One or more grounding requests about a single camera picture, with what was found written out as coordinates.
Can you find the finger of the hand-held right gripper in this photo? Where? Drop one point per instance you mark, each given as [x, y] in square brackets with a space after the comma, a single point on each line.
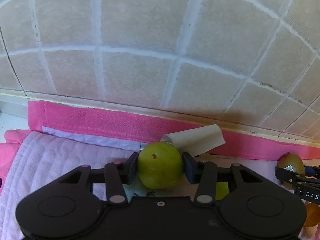
[311, 171]
[287, 173]

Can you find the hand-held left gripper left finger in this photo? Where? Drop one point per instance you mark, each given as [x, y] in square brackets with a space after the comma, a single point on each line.
[131, 168]

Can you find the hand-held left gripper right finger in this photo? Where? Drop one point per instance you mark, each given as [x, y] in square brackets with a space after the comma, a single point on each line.
[188, 168]

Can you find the green apple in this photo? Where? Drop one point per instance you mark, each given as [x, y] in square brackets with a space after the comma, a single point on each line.
[312, 216]
[292, 160]
[160, 165]
[222, 190]

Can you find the white folded paper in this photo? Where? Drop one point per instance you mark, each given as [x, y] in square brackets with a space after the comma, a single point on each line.
[197, 138]

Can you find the pink quilted blanket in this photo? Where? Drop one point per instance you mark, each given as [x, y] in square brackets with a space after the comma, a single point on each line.
[62, 150]

